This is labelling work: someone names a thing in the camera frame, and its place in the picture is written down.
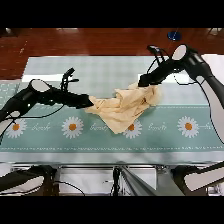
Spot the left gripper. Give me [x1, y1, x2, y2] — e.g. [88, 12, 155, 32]
[68, 93, 95, 110]

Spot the cream T-shirt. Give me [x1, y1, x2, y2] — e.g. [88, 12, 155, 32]
[85, 82, 162, 135]

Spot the silver frame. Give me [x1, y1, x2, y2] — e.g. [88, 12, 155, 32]
[9, 162, 224, 196]

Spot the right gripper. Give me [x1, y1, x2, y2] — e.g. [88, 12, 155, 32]
[137, 71, 165, 88]

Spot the black cable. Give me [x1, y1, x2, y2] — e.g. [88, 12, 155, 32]
[173, 72, 224, 145]
[0, 103, 65, 141]

